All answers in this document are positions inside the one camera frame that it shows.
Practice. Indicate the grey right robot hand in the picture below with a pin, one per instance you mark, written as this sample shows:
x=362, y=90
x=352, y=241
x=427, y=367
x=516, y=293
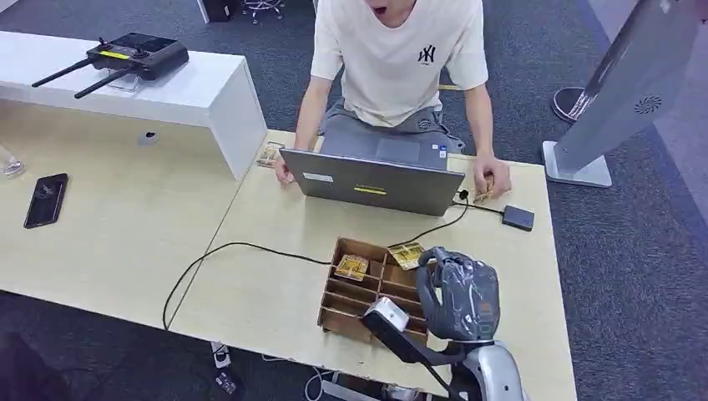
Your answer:
x=462, y=299

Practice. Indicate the yellow printed card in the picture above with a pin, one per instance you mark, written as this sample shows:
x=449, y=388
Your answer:
x=351, y=268
x=405, y=255

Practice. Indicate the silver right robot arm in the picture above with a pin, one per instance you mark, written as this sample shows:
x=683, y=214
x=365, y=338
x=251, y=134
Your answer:
x=498, y=371

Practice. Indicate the dark external drive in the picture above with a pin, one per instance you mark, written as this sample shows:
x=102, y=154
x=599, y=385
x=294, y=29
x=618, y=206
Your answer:
x=518, y=218

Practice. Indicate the wooden compartment box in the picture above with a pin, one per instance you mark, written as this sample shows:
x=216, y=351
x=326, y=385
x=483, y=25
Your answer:
x=345, y=301

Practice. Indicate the grey laptop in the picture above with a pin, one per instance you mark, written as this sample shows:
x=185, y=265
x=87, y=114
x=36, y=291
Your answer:
x=376, y=185

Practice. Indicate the yellow floor tape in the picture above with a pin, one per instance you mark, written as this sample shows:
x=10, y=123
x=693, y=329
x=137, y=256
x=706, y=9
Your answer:
x=449, y=87

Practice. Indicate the round dark floor base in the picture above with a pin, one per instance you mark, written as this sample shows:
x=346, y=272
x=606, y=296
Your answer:
x=564, y=102

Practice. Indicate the person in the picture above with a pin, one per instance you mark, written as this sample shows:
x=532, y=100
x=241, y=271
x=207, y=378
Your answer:
x=395, y=72

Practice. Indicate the white power strip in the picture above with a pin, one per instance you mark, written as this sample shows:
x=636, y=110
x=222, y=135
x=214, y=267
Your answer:
x=221, y=356

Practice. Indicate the grey kiosk stand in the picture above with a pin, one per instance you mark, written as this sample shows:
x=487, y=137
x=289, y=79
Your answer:
x=630, y=83

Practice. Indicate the white desk shelf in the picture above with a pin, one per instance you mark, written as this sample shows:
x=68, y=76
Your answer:
x=193, y=88

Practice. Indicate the round desk grommet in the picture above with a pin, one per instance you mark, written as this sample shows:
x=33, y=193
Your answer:
x=148, y=138

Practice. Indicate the chrome chair base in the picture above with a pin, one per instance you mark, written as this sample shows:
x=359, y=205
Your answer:
x=262, y=6

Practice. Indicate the black floor box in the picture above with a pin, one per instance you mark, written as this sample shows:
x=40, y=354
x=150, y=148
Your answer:
x=218, y=8

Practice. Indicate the clear controller stand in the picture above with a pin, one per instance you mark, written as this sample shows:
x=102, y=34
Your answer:
x=124, y=84

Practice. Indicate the black remote controller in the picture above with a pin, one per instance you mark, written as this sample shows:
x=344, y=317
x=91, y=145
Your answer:
x=144, y=55

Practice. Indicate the black smartphone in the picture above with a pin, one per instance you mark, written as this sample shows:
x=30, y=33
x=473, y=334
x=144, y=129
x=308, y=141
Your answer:
x=46, y=200

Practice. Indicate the clear glass object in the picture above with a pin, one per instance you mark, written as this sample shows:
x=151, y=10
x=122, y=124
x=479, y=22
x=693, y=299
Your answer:
x=11, y=166

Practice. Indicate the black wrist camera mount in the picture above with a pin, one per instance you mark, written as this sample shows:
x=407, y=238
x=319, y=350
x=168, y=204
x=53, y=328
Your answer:
x=412, y=350

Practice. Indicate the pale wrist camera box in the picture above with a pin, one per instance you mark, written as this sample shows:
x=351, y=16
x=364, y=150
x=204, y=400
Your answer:
x=390, y=314

